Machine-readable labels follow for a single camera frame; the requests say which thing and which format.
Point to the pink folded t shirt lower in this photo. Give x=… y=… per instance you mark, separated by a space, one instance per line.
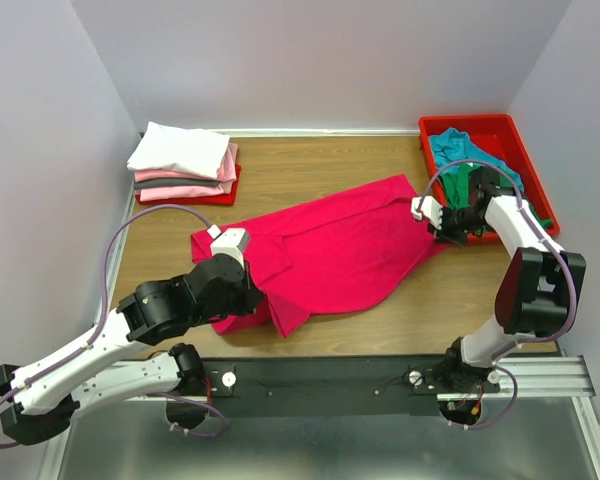
x=183 y=192

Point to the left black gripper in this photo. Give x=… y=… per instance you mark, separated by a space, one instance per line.
x=250 y=294

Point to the blue t shirt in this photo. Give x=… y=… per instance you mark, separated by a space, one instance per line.
x=455 y=145

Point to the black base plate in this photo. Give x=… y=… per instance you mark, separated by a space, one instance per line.
x=334 y=385

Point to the white folded t shirt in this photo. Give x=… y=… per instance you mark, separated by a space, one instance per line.
x=197 y=152

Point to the magenta t shirt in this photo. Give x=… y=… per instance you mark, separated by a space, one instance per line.
x=341 y=254

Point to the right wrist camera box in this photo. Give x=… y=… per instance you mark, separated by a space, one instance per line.
x=428 y=209

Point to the red plastic bin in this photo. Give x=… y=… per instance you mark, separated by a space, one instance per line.
x=499 y=135

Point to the aluminium frame rail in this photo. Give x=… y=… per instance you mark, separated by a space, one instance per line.
x=524 y=376

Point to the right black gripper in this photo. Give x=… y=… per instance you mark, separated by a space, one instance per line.
x=443 y=235

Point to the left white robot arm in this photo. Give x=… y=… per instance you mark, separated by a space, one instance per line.
x=40 y=400

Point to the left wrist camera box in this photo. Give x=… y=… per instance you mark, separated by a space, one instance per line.
x=232 y=242

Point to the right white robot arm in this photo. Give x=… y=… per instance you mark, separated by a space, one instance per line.
x=538 y=297

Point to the grey folded t shirt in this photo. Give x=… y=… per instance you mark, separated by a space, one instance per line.
x=167 y=182

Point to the red folded t shirt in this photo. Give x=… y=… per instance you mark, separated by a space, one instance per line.
x=222 y=200

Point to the green t shirt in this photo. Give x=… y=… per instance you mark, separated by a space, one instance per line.
x=457 y=185

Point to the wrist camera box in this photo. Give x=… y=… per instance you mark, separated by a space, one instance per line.
x=232 y=242
x=428 y=209

